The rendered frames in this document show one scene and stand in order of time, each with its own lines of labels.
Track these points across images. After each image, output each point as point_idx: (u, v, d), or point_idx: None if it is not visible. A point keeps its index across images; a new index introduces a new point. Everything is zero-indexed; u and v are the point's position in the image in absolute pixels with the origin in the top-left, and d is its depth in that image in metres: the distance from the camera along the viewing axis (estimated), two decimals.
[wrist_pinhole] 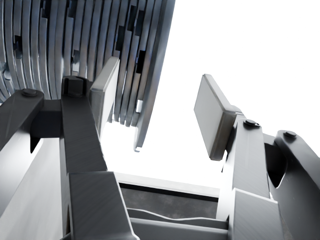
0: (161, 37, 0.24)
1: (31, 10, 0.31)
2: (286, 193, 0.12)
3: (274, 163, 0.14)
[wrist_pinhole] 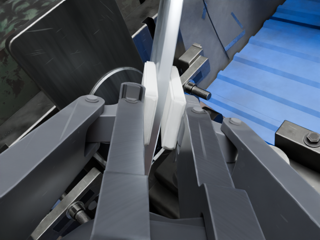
0: (164, 55, 0.17)
1: None
2: (240, 181, 0.12)
3: None
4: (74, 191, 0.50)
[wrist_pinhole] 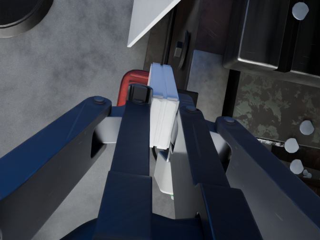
0: None
1: None
2: (234, 180, 0.12)
3: None
4: None
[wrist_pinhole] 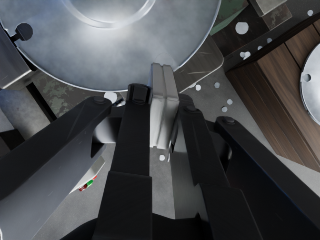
0: None
1: None
2: (234, 180, 0.12)
3: None
4: None
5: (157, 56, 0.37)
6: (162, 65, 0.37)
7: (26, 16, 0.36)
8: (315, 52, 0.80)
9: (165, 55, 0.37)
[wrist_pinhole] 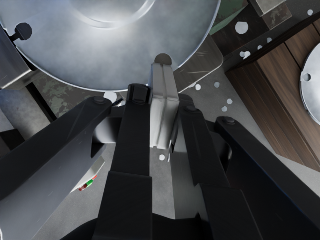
0: None
1: None
2: (234, 180, 0.12)
3: None
4: None
5: None
6: None
7: (148, 58, 0.37)
8: (315, 52, 0.80)
9: None
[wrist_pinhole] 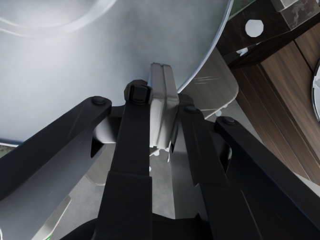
0: None
1: None
2: (234, 180, 0.12)
3: None
4: None
5: None
6: None
7: None
8: None
9: None
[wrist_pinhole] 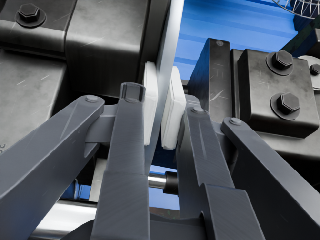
0: None
1: None
2: (240, 181, 0.12)
3: None
4: (95, 201, 0.33)
5: None
6: None
7: None
8: None
9: None
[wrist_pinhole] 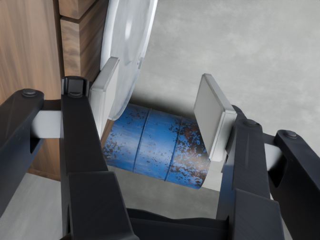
0: None
1: None
2: (286, 193, 0.12)
3: (274, 163, 0.14)
4: None
5: None
6: None
7: None
8: None
9: None
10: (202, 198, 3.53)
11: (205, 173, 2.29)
